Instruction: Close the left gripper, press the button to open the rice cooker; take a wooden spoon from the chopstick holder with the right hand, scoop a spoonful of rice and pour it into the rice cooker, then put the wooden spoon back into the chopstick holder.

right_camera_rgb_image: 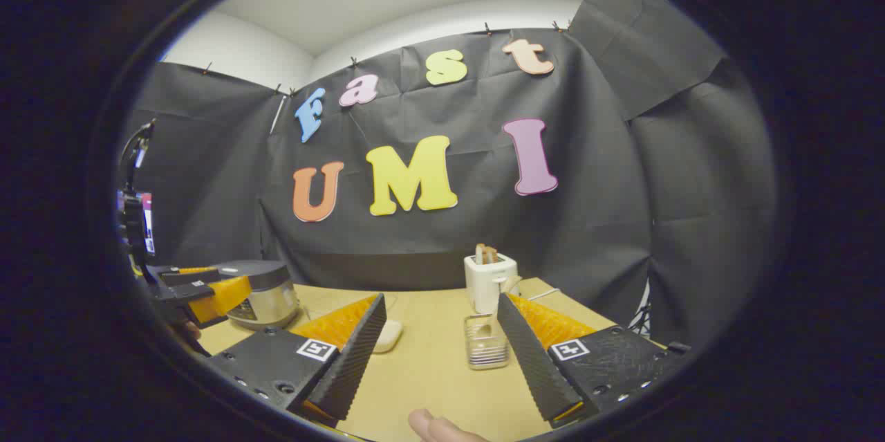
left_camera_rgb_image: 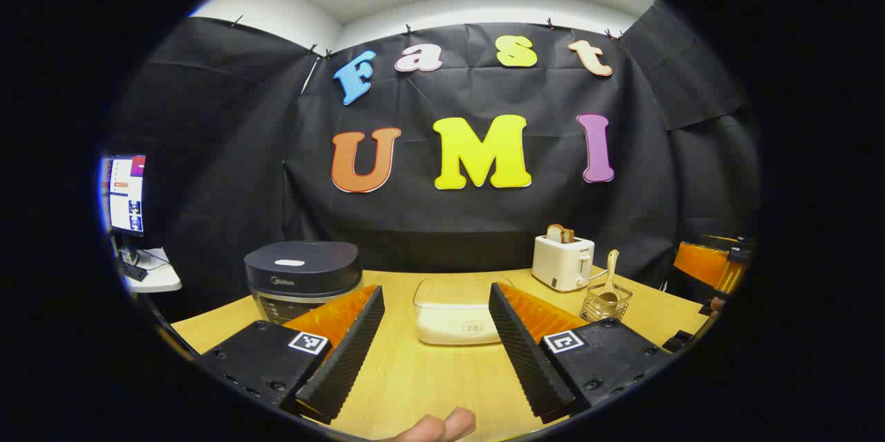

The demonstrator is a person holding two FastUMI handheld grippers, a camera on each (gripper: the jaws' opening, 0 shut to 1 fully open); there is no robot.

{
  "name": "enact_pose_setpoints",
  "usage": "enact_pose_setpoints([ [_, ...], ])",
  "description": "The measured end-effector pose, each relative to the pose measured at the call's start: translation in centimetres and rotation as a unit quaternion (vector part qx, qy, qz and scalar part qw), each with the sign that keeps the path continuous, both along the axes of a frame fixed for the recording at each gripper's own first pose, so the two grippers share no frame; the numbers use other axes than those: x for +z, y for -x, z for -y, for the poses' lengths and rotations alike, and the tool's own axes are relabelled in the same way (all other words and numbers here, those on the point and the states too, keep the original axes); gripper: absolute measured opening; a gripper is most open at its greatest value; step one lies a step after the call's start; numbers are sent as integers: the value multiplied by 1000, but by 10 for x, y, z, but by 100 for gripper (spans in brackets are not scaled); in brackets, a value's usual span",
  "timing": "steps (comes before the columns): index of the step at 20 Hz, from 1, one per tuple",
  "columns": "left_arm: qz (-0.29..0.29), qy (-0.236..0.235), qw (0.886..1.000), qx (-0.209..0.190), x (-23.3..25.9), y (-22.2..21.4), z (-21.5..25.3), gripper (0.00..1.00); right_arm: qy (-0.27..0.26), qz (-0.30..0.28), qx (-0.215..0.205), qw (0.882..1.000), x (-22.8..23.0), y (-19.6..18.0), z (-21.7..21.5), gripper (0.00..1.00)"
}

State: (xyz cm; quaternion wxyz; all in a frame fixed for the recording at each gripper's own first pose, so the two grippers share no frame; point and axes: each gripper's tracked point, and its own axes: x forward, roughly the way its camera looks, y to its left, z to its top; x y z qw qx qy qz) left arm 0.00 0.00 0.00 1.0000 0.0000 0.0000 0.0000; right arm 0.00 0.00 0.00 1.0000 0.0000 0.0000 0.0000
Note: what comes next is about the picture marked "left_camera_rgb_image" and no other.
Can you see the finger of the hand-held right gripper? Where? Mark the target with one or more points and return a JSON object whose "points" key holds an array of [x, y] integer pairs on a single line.
{"points": [[702, 265]]}

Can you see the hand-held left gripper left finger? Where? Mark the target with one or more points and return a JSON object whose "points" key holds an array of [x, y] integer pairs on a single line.
{"points": [[346, 352]]}

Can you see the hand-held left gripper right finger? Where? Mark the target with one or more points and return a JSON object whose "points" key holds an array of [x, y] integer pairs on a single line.
{"points": [[529, 352]]}

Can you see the wooden spoon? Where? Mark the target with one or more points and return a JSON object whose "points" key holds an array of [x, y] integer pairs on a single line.
{"points": [[609, 290]]}

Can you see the dark grey rice cooker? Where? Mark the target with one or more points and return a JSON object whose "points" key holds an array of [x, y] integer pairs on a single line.
{"points": [[297, 269]]}

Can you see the clear rice container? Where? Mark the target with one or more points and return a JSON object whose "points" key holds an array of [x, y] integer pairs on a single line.
{"points": [[442, 293]]}

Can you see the white toaster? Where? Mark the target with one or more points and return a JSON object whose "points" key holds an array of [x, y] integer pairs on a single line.
{"points": [[556, 265]]}

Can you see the white bread slice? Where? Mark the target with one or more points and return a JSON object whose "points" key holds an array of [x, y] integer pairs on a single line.
{"points": [[553, 233]]}

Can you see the brown toasted bread slice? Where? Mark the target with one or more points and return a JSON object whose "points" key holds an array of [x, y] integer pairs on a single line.
{"points": [[568, 236]]}

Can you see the white side table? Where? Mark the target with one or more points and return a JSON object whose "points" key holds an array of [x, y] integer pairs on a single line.
{"points": [[159, 276]]}

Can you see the black keyboard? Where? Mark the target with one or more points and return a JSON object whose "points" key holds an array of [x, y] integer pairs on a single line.
{"points": [[135, 271]]}

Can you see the computer monitor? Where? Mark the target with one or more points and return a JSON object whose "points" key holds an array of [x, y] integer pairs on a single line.
{"points": [[126, 193]]}

